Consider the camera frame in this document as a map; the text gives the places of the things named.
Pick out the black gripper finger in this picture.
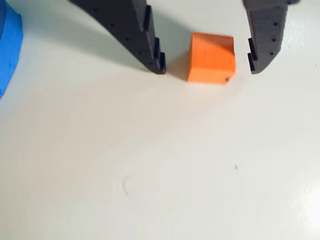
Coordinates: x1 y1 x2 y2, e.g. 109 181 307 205
241 0 303 75
68 0 167 75

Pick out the small orange cube block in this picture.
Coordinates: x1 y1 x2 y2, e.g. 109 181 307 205
187 32 237 86

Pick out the blue tape roll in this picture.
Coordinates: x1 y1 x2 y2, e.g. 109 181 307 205
0 0 24 100

